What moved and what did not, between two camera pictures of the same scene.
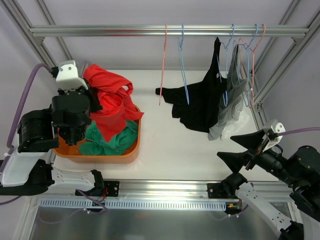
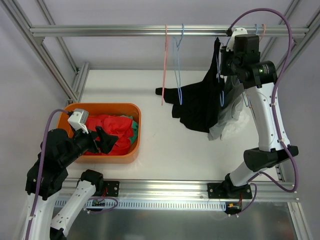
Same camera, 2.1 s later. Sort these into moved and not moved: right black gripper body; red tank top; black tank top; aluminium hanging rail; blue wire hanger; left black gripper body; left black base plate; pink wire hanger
Moved: red tank top; left black gripper body; blue wire hanger; pink wire hanger; right black gripper body
Not moved: black tank top; aluminium hanging rail; left black base plate
